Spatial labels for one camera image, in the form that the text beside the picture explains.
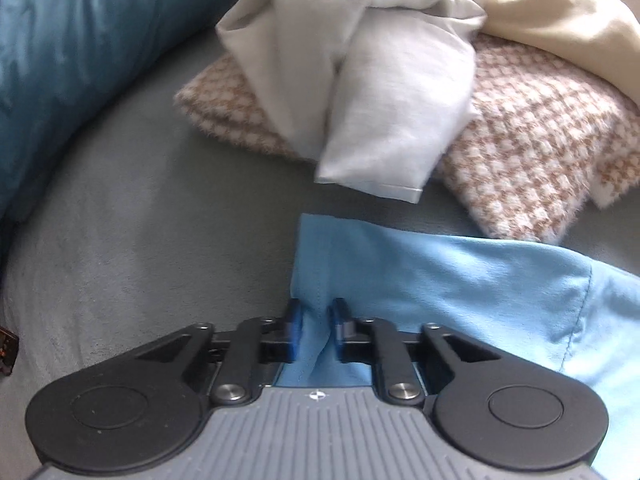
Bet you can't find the pale grey garment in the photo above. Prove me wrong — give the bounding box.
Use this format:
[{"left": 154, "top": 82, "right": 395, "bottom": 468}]
[{"left": 216, "top": 0, "right": 497, "bottom": 205}]

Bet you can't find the grey fleece blanket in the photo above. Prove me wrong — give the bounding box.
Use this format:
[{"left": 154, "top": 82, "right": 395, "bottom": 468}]
[{"left": 0, "top": 0, "right": 640, "bottom": 480}]

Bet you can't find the smartphone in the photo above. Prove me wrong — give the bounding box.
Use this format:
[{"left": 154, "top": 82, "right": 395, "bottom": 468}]
[{"left": 0, "top": 327, "right": 20, "bottom": 376}]

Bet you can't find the cream garment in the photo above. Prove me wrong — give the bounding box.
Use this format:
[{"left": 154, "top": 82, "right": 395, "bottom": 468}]
[{"left": 452, "top": 0, "right": 640, "bottom": 107}]

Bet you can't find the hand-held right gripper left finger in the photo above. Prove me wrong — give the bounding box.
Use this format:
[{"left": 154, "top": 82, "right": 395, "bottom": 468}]
[{"left": 135, "top": 297, "right": 304, "bottom": 407}]

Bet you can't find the brown white checked sweater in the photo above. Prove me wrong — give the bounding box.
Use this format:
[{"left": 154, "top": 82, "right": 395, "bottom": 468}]
[{"left": 174, "top": 35, "right": 640, "bottom": 244}]

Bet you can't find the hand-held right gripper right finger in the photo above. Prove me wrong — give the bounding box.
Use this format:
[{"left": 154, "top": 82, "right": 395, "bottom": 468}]
[{"left": 327, "top": 297, "right": 503, "bottom": 406}]

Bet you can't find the teal duvet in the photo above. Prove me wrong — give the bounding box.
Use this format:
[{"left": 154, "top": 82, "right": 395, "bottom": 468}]
[{"left": 0, "top": 0, "right": 275, "bottom": 226}]

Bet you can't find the light blue t-shirt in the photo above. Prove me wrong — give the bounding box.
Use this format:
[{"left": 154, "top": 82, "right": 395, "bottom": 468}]
[{"left": 275, "top": 212, "right": 640, "bottom": 480}]

